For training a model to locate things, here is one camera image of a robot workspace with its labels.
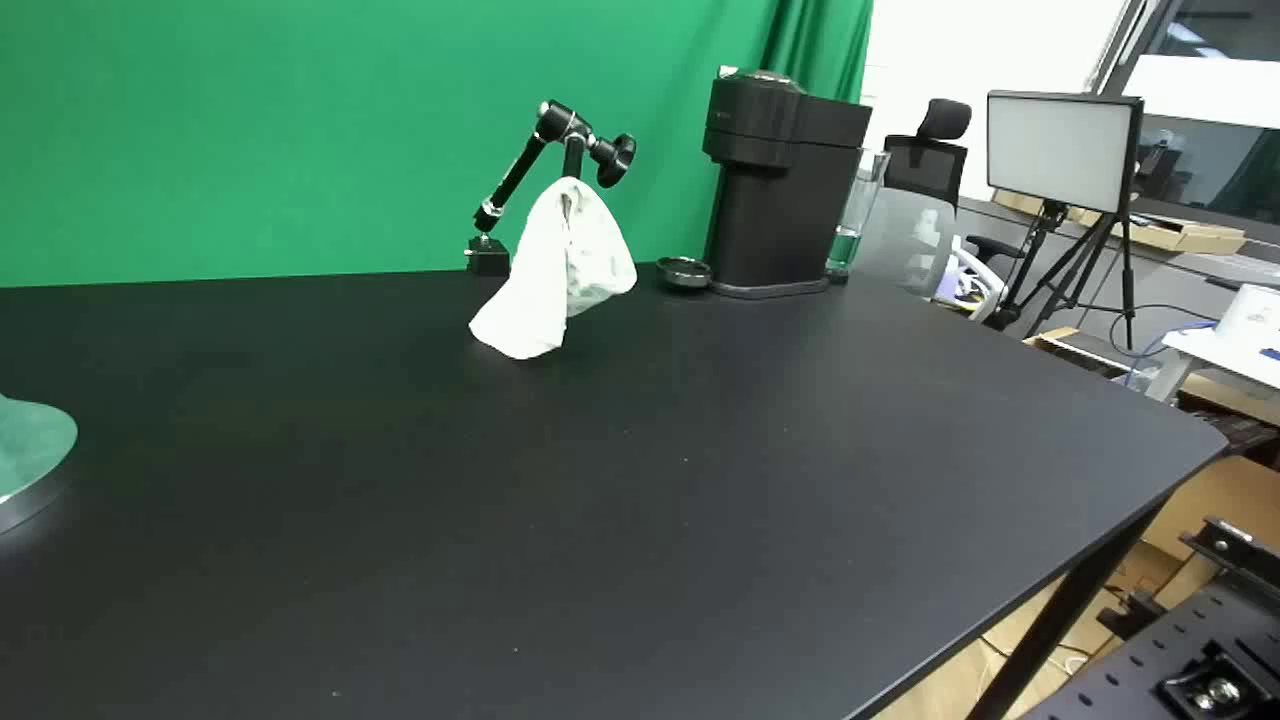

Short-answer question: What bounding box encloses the white paper stack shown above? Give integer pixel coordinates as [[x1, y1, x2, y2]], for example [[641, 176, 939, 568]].
[[1160, 280, 1280, 398]]

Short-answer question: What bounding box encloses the black tripod stand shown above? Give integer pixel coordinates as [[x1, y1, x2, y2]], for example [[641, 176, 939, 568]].
[[987, 195, 1145, 355]]

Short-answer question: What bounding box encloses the black office chair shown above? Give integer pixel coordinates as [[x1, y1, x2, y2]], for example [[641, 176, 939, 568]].
[[878, 96, 975, 212]]

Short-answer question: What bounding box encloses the clear plastic bottle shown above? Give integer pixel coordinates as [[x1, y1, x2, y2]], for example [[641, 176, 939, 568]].
[[825, 154, 886, 290]]

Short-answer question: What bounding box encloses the green backdrop curtain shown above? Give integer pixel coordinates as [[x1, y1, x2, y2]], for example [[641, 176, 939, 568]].
[[0, 0, 878, 294]]

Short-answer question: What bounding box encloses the wooden desk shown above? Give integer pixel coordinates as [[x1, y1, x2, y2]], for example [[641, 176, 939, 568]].
[[990, 188, 1252, 259]]

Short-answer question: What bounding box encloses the black coffee machine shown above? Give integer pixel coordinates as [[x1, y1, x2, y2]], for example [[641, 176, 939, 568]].
[[700, 69, 877, 295]]

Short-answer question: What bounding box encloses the brown cardboard box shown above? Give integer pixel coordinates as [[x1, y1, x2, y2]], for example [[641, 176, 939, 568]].
[[1138, 452, 1280, 568]]

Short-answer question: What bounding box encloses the green glass plate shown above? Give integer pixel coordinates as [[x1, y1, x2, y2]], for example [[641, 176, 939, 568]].
[[0, 391, 79, 511]]

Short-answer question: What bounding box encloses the white cloth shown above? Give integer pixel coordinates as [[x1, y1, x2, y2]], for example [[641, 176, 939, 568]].
[[462, 174, 641, 366]]

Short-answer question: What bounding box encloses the LED light panel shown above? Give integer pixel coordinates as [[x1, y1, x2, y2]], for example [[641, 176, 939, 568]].
[[982, 87, 1147, 218]]

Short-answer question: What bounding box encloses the small black round dish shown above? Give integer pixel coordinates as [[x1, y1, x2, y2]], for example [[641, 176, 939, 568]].
[[657, 251, 721, 295]]

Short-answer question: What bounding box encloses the clear water jug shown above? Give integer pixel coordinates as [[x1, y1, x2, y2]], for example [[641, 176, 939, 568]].
[[856, 181, 959, 301]]

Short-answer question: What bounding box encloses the black table leg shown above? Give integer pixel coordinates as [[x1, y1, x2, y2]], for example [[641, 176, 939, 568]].
[[964, 511, 1167, 720]]

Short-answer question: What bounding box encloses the black perforated metal board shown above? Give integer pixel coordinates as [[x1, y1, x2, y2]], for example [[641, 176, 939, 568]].
[[1024, 518, 1280, 720]]

